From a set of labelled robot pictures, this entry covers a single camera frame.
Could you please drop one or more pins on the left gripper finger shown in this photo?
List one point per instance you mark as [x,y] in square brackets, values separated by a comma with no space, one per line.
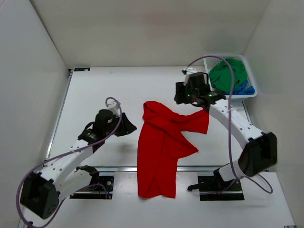
[121,130]
[128,127]

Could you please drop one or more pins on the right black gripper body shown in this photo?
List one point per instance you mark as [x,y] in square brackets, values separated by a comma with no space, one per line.
[185,94]

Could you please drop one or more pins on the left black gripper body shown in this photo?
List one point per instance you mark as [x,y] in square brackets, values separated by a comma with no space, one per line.
[111,128]

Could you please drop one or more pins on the red t shirt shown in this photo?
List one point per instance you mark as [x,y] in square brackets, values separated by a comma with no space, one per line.
[161,144]

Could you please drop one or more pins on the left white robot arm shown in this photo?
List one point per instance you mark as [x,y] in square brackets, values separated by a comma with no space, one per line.
[44,190]

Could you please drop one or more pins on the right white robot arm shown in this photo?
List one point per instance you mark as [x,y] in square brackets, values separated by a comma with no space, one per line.
[259,148]

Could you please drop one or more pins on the green t shirt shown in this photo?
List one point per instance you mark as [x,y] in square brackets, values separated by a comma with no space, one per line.
[220,77]

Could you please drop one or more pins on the white plastic basket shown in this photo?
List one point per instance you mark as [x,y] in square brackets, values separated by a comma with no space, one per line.
[211,62]

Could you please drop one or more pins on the blue t shirt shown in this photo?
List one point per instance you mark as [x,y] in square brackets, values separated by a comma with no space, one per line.
[245,89]

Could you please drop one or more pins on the dark label sticker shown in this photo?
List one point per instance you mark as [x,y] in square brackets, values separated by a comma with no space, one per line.
[82,69]

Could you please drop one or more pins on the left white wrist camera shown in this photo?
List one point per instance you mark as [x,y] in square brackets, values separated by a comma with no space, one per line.
[114,107]

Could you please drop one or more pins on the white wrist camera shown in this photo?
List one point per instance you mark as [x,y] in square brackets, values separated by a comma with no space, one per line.
[189,70]
[114,107]

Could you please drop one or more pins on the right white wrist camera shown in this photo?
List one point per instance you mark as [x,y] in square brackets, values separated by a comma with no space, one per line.
[189,70]

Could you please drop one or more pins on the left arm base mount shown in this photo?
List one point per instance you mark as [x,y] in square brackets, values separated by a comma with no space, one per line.
[100,187]

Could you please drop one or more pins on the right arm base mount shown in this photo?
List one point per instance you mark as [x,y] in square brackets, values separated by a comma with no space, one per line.
[213,188]

